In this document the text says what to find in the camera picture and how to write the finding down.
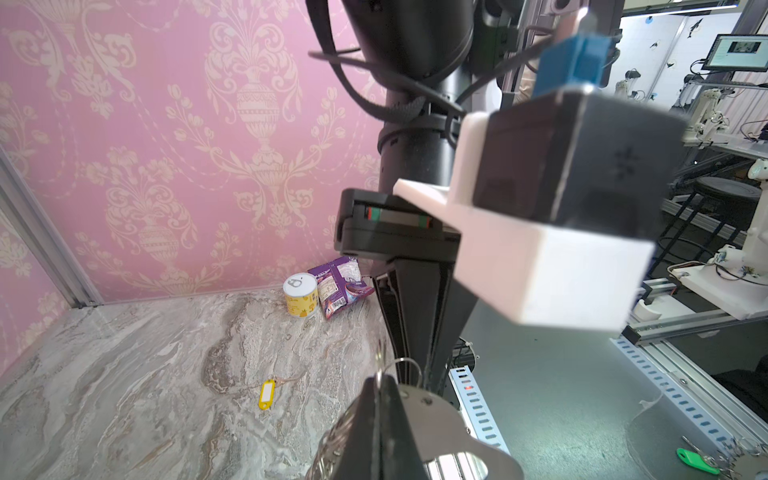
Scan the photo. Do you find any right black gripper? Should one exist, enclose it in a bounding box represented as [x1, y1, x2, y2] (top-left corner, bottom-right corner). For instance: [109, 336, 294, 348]
[334, 188, 477, 390]

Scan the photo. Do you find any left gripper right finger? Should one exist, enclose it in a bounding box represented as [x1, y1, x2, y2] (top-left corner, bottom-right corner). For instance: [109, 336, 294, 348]
[379, 375, 428, 480]

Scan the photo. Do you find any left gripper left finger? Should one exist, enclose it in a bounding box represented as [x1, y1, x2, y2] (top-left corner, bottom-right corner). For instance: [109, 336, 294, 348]
[333, 377, 383, 480]

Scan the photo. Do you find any silver metal key holder plate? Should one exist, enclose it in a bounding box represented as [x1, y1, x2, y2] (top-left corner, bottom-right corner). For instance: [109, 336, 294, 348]
[305, 341, 526, 480]

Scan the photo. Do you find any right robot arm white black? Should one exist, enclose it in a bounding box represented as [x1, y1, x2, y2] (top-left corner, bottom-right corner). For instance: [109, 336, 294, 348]
[307, 1, 623, 392]

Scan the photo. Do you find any purple snack packet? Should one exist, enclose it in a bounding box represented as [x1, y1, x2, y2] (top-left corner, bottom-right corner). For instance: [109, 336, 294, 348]
[308, 256, 374, 320]

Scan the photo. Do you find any yellow cup white lid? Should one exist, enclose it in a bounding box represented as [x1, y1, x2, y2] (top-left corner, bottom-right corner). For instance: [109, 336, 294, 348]
[282, 272, 319, 318]

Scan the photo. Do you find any yellow key tag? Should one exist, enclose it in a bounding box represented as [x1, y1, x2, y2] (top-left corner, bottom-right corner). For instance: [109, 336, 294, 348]
[258, 379, 277, 411]

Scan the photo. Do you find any green key tag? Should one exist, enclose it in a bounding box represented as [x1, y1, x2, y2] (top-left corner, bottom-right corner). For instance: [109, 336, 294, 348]
[676, 448, 721, 476]

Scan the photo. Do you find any monitor screen in background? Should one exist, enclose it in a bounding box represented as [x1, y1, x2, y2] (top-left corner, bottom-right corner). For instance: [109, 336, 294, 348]
[701, 34, 768, 73]

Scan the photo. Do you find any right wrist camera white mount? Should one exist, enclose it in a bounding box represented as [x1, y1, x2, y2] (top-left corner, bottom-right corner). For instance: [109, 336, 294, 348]
[392, 32, 688, 333]

